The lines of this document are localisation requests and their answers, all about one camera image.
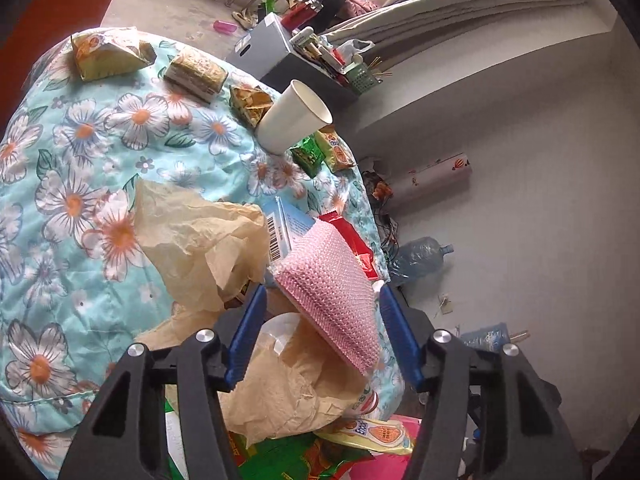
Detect red snack packet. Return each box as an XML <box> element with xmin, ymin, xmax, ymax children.
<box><xmin>318</xmin><ymin>211</ymin><xmax>382</xmax><ymax>281</ymax></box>

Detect orange snack packet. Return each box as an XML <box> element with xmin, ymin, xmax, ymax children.
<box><xmin>314</xmin><ymin>127</ymin><xmax>358</xmax><ymax>173</ymax></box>

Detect yellow peach print packet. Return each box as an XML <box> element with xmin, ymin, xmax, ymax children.
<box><xmin>320</xmin><ymin>417</ymin><xmax>416</xmax><ymax>456</ymax></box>

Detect tangle of dark cables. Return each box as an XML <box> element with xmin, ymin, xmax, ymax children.
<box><xmin>362</xmin><ymin>170</ymin><xmax>401</xmax><ymax>261</ymax></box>

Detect small yellow chips packet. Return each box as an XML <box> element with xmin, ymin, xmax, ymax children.
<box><xmin>229</xmin><ymin>85</ymin><xmax>275</xmax><ymax>128</ymax></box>

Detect folded beige mats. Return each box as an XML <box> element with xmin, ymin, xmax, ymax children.
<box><xmin>320</xmin><ymin>0</ymin><xmax>591</xmax><ymax>68</ymax></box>

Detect printed paper roll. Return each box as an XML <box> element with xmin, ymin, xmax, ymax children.
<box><xmin>387</xmin><ymin>152</ymin><xmax>473</xmax><ymax>211</ymax></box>

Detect large blue water jug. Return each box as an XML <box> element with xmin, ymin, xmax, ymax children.
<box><xmin>389</xmin><ymin>236</ymin><xmax>455</xmax><ymax>283</ymax></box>

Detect blue white barcode box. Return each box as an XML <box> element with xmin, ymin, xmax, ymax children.
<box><xmin>264</xmin><ymin>196</ymin><xmax>318</xmax><ymax>266</ymax></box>

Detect turquoise floral blanket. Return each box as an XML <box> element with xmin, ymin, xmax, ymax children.
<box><xmin>0</xmin><ymin>27</ymin><xmax>406</xmax><ymax>471</ymax></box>

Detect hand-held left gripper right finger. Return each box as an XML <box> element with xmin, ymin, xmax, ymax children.
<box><xmin>378</xmin><ymin>285</ymin><xmax>586</xmax><ymax>480</ymax></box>

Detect beige biscuit packet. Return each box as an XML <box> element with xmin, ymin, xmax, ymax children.
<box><xmin>164</xmin><ymin>51</ymin><xmax>228</xmax><ymax>103</ymax></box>

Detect white paper cup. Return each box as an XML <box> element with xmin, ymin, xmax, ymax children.
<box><xmin>255</xmin><ymin>80</ymin><xmax>333</xmax><ymax>156</ymax></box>

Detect green foil wrapper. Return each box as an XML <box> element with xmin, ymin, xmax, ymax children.
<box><xmin>165</xmin><ymin>430</ymin><xmax>376</xmax><ymax>480</ymax></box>

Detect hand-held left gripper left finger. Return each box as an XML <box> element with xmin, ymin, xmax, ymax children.
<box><xmin>59</xmin><ymin>284</ymin><xmax>268</xmax><ymax>480</ymax></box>

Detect dark grey storage box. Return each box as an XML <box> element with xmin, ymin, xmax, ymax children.
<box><xmin>225</xmin><ymin>14</ymin><xmax>361</xmax><ymax>106</ymax></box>

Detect crushed clear plastic bottle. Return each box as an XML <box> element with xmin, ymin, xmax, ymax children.
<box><xmin>460</xmin><ymin>324</ymin><xmax>511</xmax><ymax>353</ymax></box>

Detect small green basket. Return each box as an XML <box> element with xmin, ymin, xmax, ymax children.
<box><xmin>345</xmin><ymin>55</ymin><xmax>381</xmax><ymax>95</ymax></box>

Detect crumpled tan paper bag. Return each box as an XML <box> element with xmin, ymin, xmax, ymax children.
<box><xmin>132</xmin><ymin>179</ymin><xmax>373</xmax><ymax>448</ymax></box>

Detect large yellow green snack packet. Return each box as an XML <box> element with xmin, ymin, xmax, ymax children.
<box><xmin>70</xmin><ymin>30</ymin><xmax>157</xmax><ymax>82</ymax></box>

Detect reddish brown wooden furniture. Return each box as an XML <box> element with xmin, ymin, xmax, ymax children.
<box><xmin>0</xmin><ymin>0</ymin><xmax>131</xmax><ymax>111</ymax></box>

